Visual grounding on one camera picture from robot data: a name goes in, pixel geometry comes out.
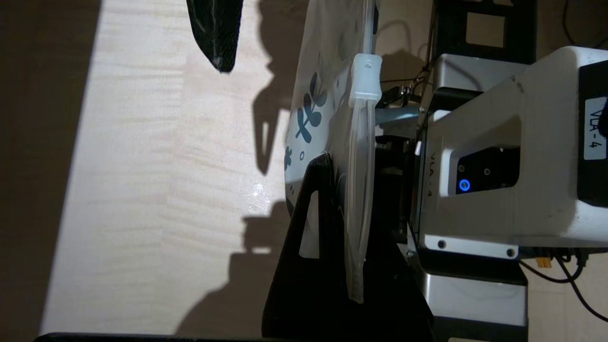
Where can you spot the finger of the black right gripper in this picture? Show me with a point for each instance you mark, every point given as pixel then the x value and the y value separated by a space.
pixel 216 33

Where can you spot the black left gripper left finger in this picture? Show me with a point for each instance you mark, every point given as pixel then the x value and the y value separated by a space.
pixel 304 285

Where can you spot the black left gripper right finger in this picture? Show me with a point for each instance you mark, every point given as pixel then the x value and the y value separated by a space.
pixel 394 299

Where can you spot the white horse-print zip pouch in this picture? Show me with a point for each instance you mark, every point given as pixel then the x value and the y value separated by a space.
pixel 323 85

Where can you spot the light wood shelf desk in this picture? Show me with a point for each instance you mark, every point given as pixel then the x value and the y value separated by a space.
pixel 166 166

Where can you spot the silver white robot torso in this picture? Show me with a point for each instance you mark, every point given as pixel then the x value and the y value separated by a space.
pixel 498 142

